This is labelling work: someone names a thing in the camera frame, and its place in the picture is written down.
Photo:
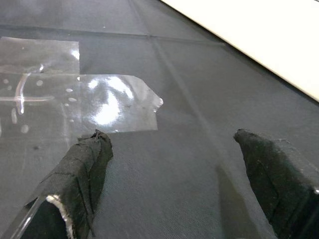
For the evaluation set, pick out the black tablecloth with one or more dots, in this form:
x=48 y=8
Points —
x=174 y=149

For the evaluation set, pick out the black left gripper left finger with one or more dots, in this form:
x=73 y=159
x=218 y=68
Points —
x=72 y=189

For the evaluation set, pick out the clear tape patch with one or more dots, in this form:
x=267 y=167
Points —
x=112 y=99
x=37 y=54

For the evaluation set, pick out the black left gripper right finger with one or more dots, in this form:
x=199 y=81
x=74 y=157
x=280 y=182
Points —
x=284 y=189

